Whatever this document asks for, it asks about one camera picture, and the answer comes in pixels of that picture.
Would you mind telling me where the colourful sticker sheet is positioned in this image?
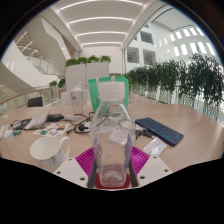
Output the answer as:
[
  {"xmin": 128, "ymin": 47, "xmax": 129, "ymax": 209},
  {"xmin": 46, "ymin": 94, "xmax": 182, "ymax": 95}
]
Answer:
[{"xmin": 32, "ymin": 121, "xmax": 71, "ymax": 140}]

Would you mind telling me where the planter with green plants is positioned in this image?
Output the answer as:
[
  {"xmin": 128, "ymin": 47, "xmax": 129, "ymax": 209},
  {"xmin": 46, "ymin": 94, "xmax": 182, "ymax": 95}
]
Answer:
[{"xmin": 48, "ymin": 77, "xmax": 67, "ymax": 100}]

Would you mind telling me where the row of green hedge plants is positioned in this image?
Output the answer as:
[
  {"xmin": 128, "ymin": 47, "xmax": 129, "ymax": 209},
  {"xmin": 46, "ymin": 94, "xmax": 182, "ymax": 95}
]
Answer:
[{"xmin": 123, "ymin": 52, "xmax": 224, "ymax": 119}]

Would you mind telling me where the black cable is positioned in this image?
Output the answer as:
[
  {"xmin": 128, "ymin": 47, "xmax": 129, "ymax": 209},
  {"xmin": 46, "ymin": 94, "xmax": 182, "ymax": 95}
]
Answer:
[{"xmin": 65, "ymin": 112, "xmax": 97, "ymax": 135}]

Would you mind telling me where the flat round red coaster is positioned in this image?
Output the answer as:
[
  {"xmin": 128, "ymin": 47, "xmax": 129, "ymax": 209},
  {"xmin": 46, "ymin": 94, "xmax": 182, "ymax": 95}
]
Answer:
[{"xmin": 94, "ymin": 171, "xmax": 135, "ymax": 190}]

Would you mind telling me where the white computer mouse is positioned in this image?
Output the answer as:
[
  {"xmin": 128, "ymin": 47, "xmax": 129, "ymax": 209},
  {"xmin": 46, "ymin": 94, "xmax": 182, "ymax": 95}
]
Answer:
[{"xmin": 3, "ymin": 125, "xmax": 13, "ymax": 140}]

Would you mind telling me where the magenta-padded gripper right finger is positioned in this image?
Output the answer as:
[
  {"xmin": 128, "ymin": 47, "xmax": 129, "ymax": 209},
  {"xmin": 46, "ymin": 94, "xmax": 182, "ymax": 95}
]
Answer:
[{"xmin": 127, "ymin": 145, "xmax": 174, "ymax": 188}]

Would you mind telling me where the black office chair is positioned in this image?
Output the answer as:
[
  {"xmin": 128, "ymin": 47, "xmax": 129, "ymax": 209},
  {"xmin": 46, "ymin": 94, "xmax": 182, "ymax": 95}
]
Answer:
[{"xmin": 27, "ymin": 96, "xmax": 44, "ymax": 108}]

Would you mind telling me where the clear plastic bottle white cap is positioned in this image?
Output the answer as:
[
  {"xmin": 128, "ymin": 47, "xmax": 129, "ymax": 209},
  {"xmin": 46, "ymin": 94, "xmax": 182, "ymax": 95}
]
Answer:
[{"xmin": 88, "ymin": 80, "xmax": 137, "ymax": 189}]

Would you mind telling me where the small black pouch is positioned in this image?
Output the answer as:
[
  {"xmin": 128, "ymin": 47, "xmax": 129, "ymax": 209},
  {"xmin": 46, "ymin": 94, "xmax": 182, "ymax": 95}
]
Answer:
[{"xmin": 46, "ymin": 113, "xmax": 65, "ymax": 123}]

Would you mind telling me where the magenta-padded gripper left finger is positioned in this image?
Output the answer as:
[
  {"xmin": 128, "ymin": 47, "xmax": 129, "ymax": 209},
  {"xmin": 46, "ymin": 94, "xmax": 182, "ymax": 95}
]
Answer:
[{"xmin": 52, "ymin": 147, "xmax": 99, "ymax": 190}]

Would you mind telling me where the clear drink bottle with lid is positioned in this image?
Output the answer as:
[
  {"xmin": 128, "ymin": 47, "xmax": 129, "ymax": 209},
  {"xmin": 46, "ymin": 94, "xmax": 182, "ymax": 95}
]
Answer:
[{"xmin": 70, "ymin": 84, "xmax": 85, "ymax": 116}]

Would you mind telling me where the white cabinet topped with plants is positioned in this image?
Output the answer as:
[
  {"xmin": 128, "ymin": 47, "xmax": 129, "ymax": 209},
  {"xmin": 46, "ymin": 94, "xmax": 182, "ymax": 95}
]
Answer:
[{"xmin": 64, "ymin": 54, "xmax": 112, "ymax": 93}]

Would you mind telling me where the dark blue keyboard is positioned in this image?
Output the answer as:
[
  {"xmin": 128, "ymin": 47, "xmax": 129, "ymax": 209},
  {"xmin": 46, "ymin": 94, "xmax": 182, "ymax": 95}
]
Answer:
[{"xmin": 134, "ymin": 116, "xmax": 185, "ymax": 147}]

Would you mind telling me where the green tote bag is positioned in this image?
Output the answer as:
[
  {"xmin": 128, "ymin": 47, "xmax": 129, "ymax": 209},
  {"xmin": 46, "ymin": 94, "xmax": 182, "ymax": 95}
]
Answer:
[{"xmin": 87, "ymin": 75, "xmax": 130, "ymax": 113}]

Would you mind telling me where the white ceramic mug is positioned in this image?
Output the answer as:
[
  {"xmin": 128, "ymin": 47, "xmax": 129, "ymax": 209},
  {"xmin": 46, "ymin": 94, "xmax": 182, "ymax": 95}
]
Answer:
[{"xmin": 29, "ymin": 135, "xmax": 72, "ymax": 174}]

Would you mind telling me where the white flat packet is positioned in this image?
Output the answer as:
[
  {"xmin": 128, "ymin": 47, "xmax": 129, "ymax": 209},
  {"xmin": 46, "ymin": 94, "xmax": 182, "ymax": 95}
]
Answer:
[{"xmin": 142, "ymin": 136, "xmax": 168, "ymax": 158}]

